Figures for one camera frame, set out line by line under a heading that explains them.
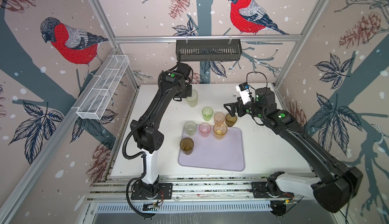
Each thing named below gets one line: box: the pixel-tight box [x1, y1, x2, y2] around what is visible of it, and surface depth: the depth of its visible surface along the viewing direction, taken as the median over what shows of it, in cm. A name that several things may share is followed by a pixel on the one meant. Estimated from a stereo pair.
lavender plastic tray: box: [178, 124, 245, 172], surface depth 90 cm
